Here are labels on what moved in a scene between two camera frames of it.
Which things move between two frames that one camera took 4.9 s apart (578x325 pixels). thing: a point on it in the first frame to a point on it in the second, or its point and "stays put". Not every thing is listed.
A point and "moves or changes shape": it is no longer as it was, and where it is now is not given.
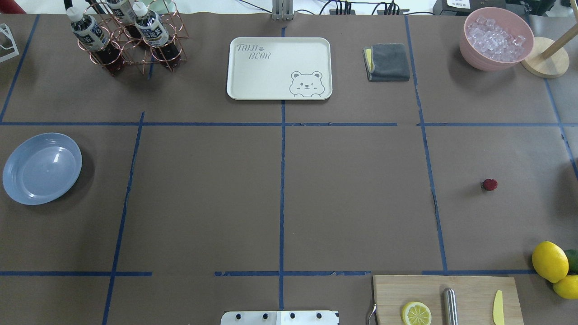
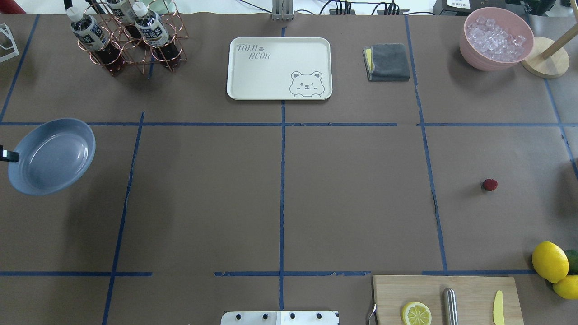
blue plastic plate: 40,167 moves or changes shape
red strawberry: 489,184 stays put
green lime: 572,256 stays put
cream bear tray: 280,68 stays put
